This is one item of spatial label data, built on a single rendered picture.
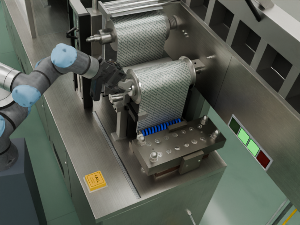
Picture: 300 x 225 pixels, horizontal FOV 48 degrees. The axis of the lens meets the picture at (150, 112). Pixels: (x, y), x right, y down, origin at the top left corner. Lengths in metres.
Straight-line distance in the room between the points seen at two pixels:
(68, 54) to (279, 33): 0.67
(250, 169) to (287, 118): 1.68
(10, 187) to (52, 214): 0.84
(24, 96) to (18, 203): 0.80
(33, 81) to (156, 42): 0.64
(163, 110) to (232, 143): 1.54
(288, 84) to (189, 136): 0.55
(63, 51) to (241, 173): 2.01
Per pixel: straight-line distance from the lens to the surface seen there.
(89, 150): 1.60
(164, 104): 1.46
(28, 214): 1.90
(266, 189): 2.80
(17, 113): 1.52
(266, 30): 1.19
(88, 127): 1.69
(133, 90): 1.35
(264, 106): 1.27
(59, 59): 1.11
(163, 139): 1.50
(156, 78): 1.36
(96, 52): 2.10
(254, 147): 1.37
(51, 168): 2.65
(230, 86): 1.38
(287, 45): 1.14
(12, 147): 1.58
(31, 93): 1.11
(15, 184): 1.65
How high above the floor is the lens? 2.18
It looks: 46 degrees down
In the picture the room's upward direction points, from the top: 9 degrees clockwise
